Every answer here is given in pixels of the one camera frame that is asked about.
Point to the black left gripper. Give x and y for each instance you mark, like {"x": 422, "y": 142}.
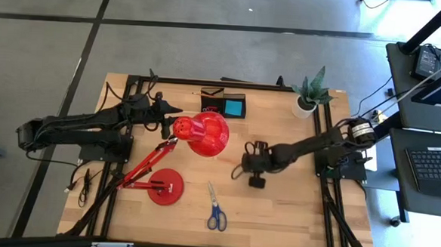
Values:
{"x": 142, "y": 110}

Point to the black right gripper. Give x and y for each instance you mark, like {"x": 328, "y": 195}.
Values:
{"x": 258, "y": 161}

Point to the black binder clip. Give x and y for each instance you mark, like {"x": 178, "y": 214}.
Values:
{"x": 206, "y": 110}

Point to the blue sticky note pad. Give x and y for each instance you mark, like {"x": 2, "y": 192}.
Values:
{"x": 233, "y": 108}

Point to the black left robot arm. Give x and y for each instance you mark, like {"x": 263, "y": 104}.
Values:
{"x": 73, "y": 125}

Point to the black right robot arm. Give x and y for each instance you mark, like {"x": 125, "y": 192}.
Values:
{"x": 306, "y": 147}

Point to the black mesh desk organizer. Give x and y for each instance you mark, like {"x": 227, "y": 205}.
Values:
{"x": 211, "y": 102}

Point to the red desk lamp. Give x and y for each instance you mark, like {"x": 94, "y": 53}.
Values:
{"x": 208, "y": 134}

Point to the green plant in white pot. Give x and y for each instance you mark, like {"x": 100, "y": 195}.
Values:
{"x": 300, "y": 112}

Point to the white paper sheet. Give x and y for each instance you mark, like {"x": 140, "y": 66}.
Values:
{"x": 371, "y": 161}

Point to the white power strip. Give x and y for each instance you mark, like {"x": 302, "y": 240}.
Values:
{"x": 380, "y": 116}

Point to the black desk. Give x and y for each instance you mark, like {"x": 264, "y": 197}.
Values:
{"x": 400, "y": 91}
{"x": 399, "y": 178}

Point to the black caster wheel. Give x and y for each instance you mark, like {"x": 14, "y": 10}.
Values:
{"x": 395, "y": 221}

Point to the black keyboard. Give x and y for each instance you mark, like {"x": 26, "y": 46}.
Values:
{"x": 434, "y": 165}

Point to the black power adapter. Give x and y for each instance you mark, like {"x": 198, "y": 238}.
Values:
{"x": 427, "y": 62}

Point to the black diagonal pole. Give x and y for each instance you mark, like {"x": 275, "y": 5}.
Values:
{"x": 433, "y": 25}

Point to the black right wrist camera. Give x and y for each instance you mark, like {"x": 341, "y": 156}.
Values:
{"x": 257, "y": 181}

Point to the black aluminium table frame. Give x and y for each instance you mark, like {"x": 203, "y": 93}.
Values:
{"x": 207, "y": 82}

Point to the silver bracket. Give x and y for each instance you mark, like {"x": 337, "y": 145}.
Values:
{"x": 112, "y": 245}

